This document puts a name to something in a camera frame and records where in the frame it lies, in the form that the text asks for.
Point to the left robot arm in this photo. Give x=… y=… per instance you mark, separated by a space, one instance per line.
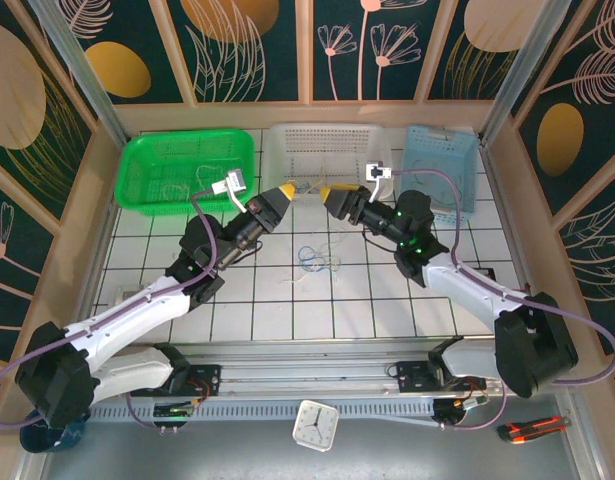
x=132 y=315

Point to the white plastic basket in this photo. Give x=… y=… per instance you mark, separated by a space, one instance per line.
x=327 y=145

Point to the light blue plastic basket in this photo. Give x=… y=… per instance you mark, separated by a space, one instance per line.
x=437 y=145

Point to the green plastic basket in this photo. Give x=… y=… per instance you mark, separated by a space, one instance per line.
x=157 y=160

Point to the white square clock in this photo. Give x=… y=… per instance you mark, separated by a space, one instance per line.
x=315 y=425

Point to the orange black utility knife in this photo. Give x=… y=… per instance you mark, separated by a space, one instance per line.
x=532 y=430

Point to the dark blue mug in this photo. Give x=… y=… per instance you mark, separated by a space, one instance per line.
x=42 y=440

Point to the small grey metal bracket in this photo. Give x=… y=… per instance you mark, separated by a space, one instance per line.
x=129 y=292

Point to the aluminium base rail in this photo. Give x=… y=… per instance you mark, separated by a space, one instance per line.
x=312 y=372

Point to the aluminium frame post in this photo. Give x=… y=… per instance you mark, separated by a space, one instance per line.
x=75 y=65
x=538 y=65

